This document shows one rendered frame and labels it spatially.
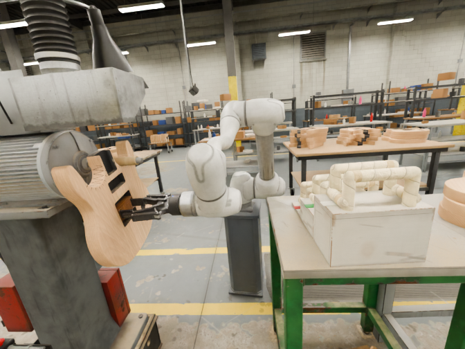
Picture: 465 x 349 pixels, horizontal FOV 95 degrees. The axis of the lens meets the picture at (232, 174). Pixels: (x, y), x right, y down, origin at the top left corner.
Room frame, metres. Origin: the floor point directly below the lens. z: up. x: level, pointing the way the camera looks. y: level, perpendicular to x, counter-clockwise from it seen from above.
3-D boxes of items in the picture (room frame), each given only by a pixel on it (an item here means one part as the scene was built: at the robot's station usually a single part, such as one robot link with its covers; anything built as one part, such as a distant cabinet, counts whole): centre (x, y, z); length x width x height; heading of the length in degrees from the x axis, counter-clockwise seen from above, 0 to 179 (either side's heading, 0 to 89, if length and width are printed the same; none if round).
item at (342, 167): (0.62, -0.40, 1.20); 0.20 x 0.03 x 0.03; 88
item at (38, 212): (0.82, 0.81, 1.11); 0.36 x 0.24 x 0.04; 85
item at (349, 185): (0.54, -0.31, 1.15); 0.03 x 0.03 x 0.09
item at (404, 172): (0.54, -0.40, 1.20); 0.20 x 0.03 x 0.03; 88
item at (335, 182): (0.63, -0.32, 1.15); 0.03 x 0.03 x 0.09
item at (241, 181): (1.49, -0.06, 0.87); 0.18 x 0.16 x 0.22; 79
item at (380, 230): (0.59, -0.40, 1.02); 0.27 x 0.15 x 0.17; 89
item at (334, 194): (0.59, -0.30, 1.12); 0.11 x 0.03 x 0.03; 179
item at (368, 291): (1.01, -0.76, 0.45); 0.05 x 0.05 x 0.90; 85
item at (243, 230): (1.49, -0.05, 0.35); 0.28 x 0.28 x 0.70; 77
